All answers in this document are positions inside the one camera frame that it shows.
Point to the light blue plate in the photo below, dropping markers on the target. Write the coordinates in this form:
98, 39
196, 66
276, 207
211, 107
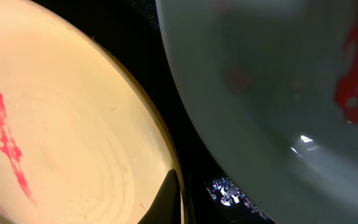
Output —
272, 90

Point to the round black tray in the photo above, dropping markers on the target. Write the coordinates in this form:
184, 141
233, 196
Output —
129, 30

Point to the yellow plate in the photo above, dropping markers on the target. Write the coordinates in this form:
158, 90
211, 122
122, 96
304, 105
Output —
80, 142

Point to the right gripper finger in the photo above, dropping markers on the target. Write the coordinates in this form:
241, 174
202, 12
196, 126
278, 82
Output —
166, 207

